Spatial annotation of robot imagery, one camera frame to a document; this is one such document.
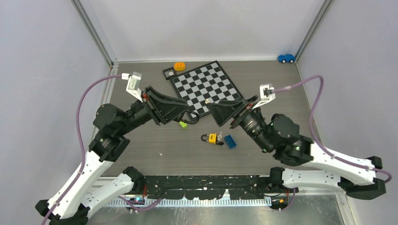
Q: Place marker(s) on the small black square tray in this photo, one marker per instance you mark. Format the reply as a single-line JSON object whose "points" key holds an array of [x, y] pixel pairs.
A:
{"points": [[169, 73]]}

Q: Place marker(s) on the blue toy brick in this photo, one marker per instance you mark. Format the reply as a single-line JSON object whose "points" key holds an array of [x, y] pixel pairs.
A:
{"points": [[230, 142]]}

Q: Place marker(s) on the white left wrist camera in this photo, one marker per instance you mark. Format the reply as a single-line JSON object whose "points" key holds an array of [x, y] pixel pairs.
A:
{"points": [[132, 87]]}

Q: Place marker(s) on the blue toy car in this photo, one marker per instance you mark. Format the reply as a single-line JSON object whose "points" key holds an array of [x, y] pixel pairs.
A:
{"points": [[286, 58]]}

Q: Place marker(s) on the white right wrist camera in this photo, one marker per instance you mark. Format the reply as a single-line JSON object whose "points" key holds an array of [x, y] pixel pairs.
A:
{"points": [[266, 94]]}

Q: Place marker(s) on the green toy block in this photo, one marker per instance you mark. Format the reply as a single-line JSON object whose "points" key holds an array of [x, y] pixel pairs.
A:
{"points": [[183, 125]]}

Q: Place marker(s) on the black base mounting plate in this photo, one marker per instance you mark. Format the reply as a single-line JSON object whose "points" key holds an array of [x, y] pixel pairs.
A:
{"points": [[209, 187]]}

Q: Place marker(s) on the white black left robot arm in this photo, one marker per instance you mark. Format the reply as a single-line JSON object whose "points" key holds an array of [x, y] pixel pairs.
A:
{"points": [[74, 204]]}

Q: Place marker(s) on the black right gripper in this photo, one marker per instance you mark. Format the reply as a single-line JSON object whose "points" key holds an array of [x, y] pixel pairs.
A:
{"points": [[224, 109]]}

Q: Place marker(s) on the black white chessboard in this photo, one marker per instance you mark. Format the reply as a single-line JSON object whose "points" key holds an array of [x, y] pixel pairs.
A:
{"points": [[207, 82]]}

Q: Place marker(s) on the orange toy block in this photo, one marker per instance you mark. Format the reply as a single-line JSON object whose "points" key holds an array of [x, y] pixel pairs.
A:
{"points": [[179, 66]]}

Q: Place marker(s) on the yellow padlock black shackle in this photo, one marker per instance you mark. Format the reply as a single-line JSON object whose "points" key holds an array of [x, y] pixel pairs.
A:
{"points": [[210, 138]]}

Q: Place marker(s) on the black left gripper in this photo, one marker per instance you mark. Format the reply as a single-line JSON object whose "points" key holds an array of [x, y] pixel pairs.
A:
{"points": [[163, 108]]}

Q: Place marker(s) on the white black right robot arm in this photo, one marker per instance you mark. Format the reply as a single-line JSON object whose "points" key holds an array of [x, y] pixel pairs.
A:
{"points": [[305, 163]]}

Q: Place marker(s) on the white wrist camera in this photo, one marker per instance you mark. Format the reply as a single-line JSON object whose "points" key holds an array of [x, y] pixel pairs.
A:
{"points": [[132, 87], [266, 94]]}

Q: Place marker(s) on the silver keys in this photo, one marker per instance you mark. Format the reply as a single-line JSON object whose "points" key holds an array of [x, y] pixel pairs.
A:
{"points": [[219, 139]]}

